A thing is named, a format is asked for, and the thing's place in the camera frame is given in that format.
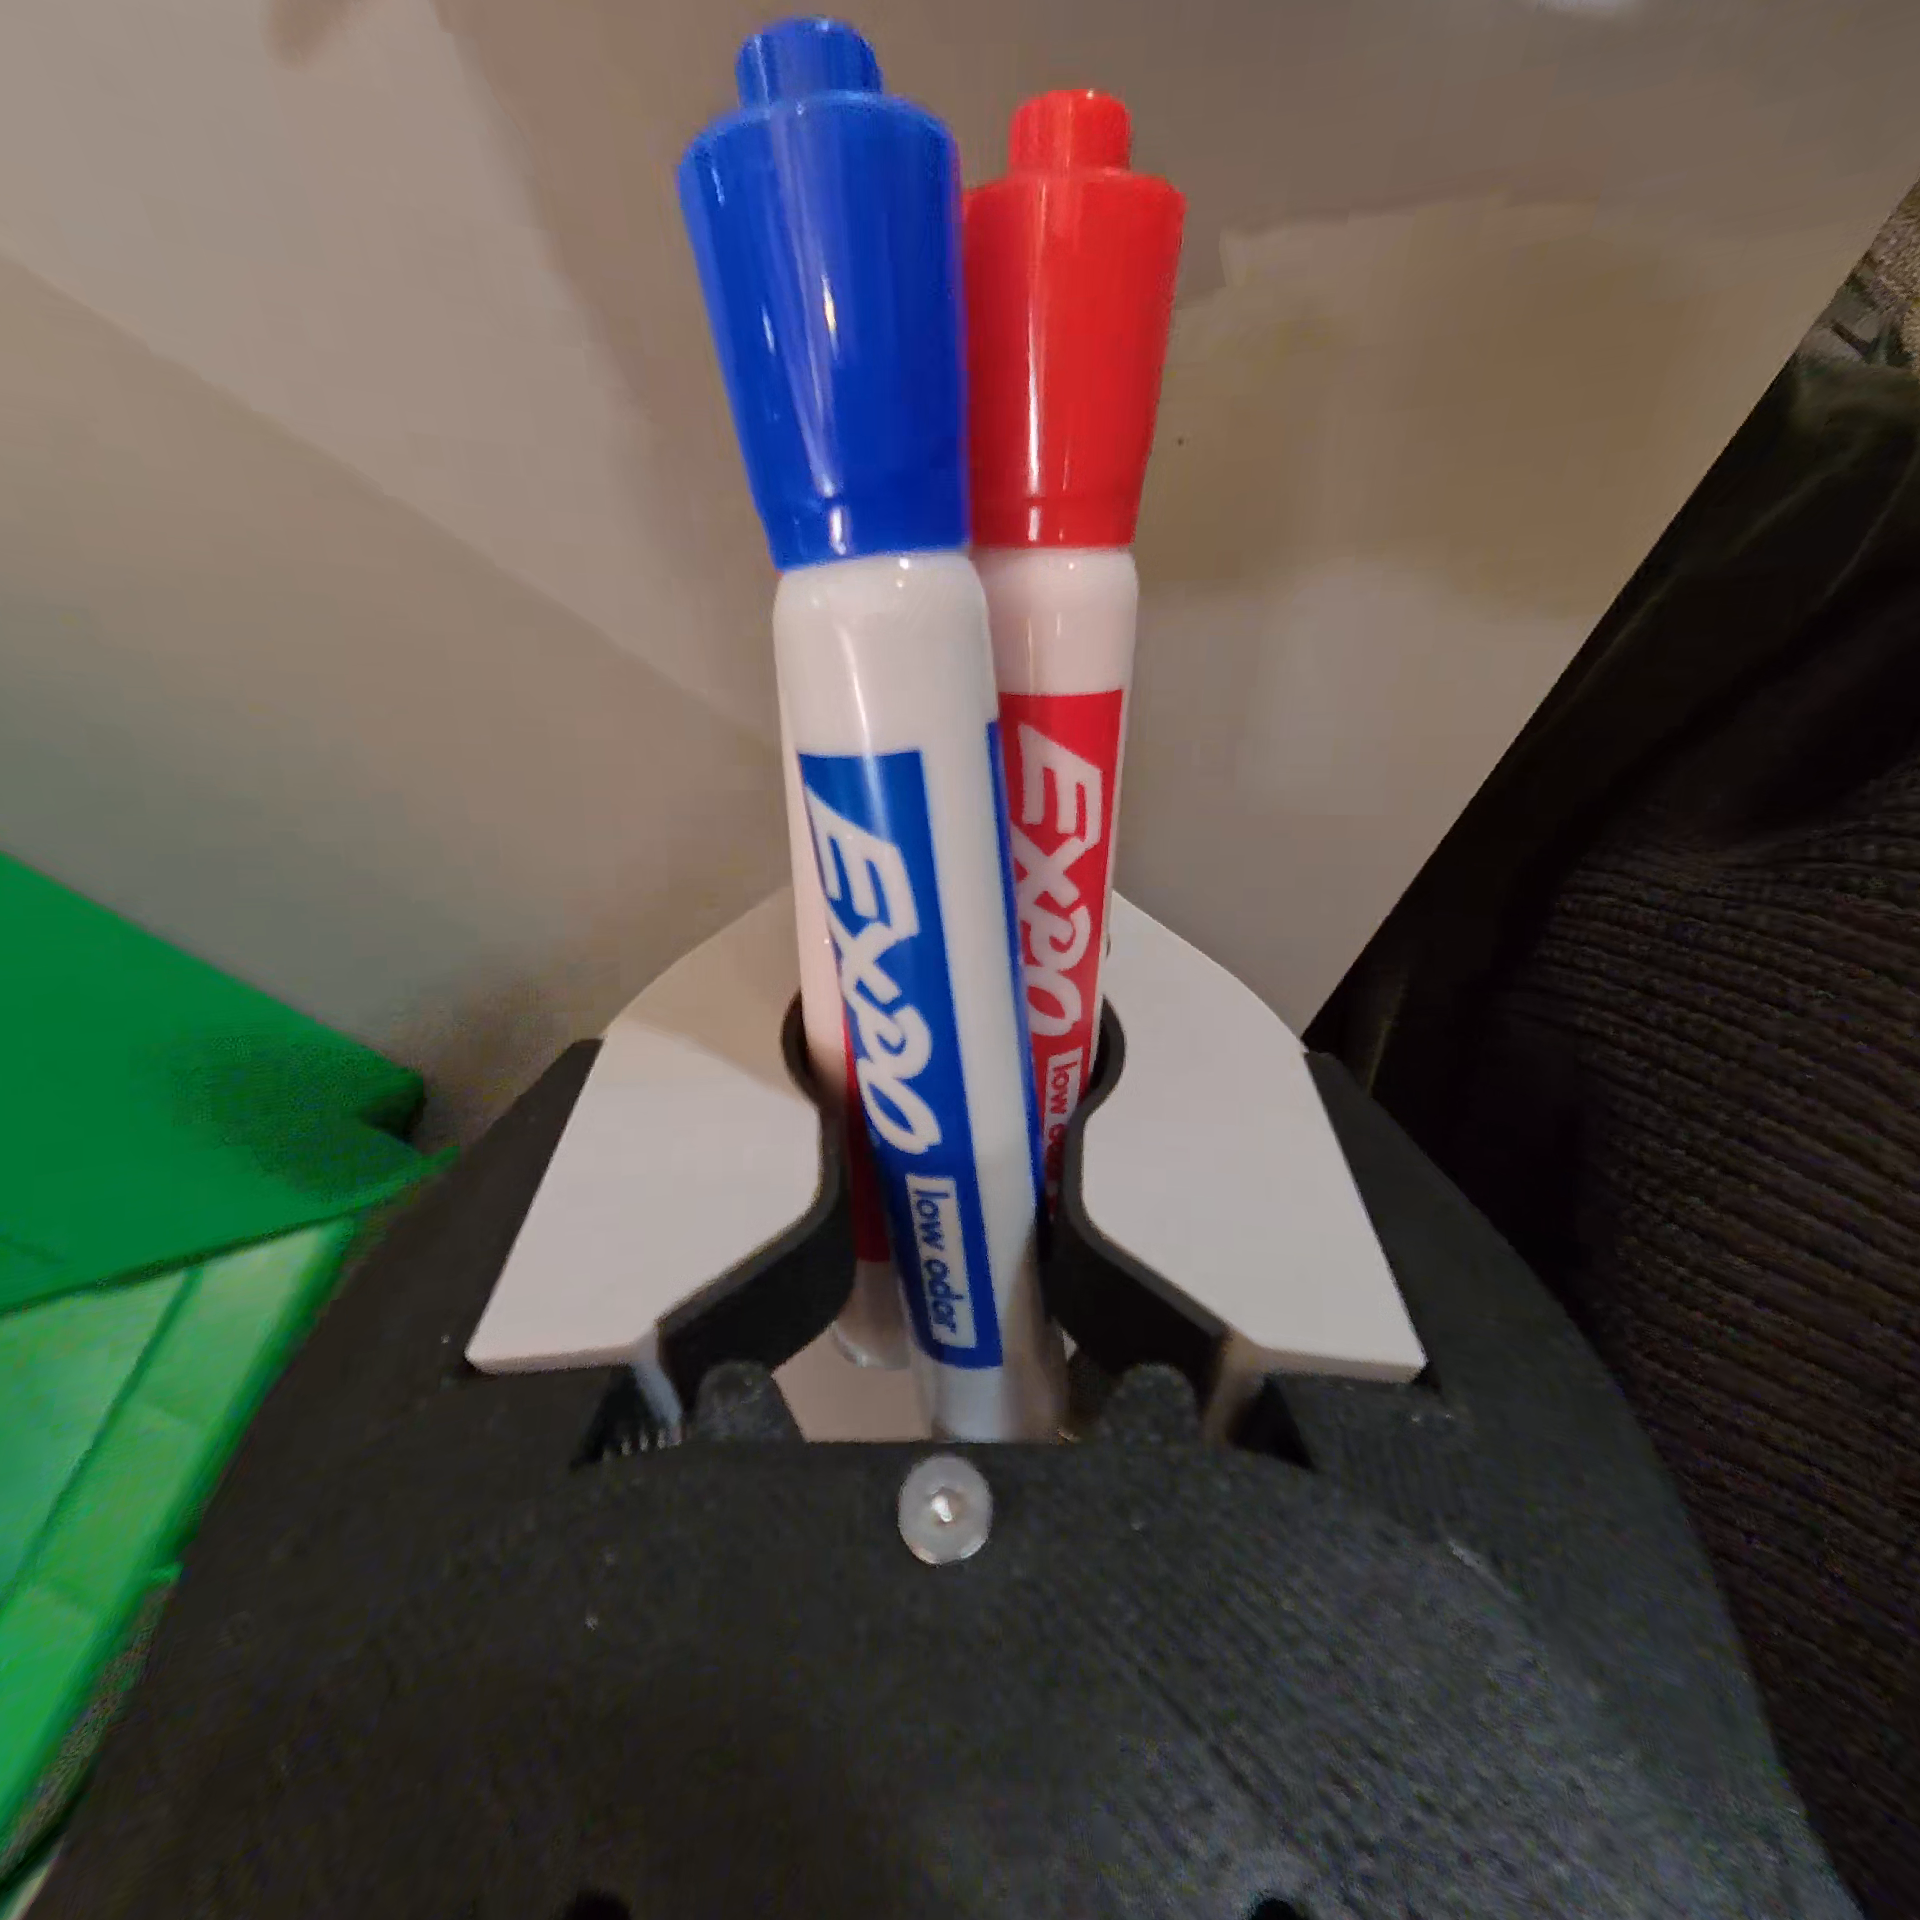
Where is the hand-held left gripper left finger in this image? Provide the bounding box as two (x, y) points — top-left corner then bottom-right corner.
(468, 900), (846, 1420)

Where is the green plastic bin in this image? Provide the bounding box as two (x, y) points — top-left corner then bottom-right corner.
(0, 847), (459, 1879)

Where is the red dry-erase marker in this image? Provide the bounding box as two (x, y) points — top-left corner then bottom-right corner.
(831, 1034), (911, 1371)
(960, 86), (1190, 1210)

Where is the blue dry-erase marker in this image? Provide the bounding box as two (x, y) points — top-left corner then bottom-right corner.
(674, 15), (1069, 1447)

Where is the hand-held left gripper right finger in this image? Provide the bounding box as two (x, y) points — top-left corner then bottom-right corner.
(1049, 906), (1424, 1434)

